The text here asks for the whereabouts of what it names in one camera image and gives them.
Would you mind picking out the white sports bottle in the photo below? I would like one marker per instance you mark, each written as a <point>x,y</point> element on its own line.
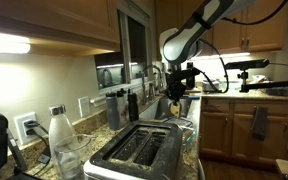
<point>124,110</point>

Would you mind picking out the white countertop appliance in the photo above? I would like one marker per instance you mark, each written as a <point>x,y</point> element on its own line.
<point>210,86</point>

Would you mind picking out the thin under-cabinet light strip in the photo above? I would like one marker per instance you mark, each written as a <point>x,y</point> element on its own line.
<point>234,55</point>

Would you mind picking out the metal arched faucet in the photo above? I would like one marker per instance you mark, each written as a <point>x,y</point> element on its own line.
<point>144,90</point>

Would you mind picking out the grey hanging towel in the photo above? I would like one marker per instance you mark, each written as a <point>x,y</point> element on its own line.
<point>259,125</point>

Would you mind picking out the clear bottle with silver cap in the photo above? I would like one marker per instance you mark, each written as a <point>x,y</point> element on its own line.
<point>59,130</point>

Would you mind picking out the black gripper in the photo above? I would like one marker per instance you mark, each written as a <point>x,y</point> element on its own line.
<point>175,89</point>

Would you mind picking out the grey sports bottle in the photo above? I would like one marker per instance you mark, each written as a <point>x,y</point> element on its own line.
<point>112,113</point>

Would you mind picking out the wooden corner upper cabinets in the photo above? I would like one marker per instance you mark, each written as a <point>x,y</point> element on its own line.
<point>267,33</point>

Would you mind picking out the white switch plate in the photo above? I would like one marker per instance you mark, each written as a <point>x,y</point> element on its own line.
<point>84,106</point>

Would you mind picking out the black power plug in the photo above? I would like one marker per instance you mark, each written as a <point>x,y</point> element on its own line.
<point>31,126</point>

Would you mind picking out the stainless steel sink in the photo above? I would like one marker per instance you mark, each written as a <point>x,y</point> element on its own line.
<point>162,108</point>

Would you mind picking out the wooden upper cabinet over toaster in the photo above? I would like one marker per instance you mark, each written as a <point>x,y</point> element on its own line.
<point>50,16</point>

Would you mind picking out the toasted bread slice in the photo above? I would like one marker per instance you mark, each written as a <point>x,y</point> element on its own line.
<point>175,110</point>

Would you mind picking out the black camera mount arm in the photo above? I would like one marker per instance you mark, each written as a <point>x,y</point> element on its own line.
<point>267,86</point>

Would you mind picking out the kitchen window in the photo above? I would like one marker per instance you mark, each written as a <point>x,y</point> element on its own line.
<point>137,46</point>

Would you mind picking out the black external camera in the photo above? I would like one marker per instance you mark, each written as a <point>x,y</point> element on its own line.
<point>247,64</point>

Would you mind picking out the glass container with teal rim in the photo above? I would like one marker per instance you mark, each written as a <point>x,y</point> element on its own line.
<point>188,126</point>

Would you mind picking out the stainless steel toaster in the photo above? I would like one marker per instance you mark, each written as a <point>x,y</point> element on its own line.
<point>170,146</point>

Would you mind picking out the white wall outlet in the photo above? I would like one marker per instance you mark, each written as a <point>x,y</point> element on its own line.
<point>19,125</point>

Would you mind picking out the wooden lower cabinet with doors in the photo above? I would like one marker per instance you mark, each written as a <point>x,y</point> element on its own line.
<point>217,133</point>

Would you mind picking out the bright under-cabinet light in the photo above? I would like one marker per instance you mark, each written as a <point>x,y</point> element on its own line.
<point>4,43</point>

